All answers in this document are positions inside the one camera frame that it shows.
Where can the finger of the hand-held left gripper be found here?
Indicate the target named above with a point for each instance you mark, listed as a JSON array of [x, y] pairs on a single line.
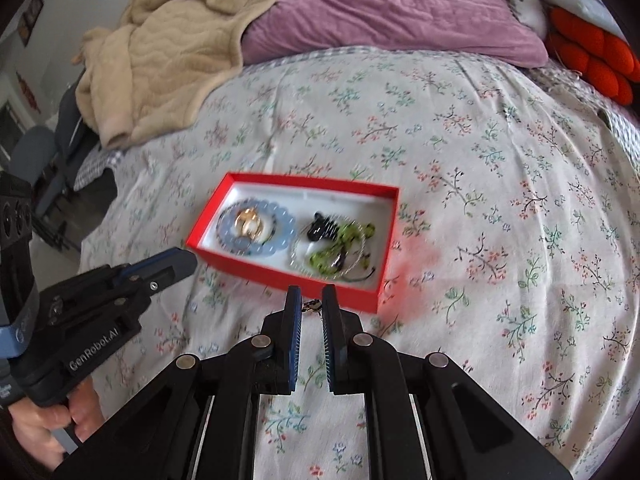
[[165, 265]]

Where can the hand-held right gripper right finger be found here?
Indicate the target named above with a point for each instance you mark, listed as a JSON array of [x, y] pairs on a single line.
[[329, 332]]

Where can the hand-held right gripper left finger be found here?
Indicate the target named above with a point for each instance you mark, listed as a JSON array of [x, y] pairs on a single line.
[[295, 332]]

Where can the small gold pendant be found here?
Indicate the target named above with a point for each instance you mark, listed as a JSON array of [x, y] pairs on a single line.
[[312, 306]]

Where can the red jewelry box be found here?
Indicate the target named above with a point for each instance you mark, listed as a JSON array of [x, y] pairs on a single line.
[[300, 200]]

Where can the person's left hand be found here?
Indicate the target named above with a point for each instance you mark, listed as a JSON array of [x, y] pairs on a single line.
[[45, 430]]

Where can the grey blue chair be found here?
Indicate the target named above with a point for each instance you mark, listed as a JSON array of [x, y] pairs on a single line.
[[42, 155]]

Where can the beige quilted blanket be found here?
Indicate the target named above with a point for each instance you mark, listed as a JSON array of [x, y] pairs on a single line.
[[170, 60]]

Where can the floral bed sheet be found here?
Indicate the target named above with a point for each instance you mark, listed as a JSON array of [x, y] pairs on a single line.
[[475, 185]]

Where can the purple pillow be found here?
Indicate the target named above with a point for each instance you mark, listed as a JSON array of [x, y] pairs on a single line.
[[380, 15]]

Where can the orange knotted cushion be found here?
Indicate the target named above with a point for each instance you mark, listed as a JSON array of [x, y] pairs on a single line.
[[595, 55]]

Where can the red wall decoration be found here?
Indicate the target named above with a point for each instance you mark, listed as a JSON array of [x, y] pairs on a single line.
[[27, 91]]

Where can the framed wall picture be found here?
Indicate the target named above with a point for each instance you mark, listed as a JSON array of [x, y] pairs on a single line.
[[30, 15]]

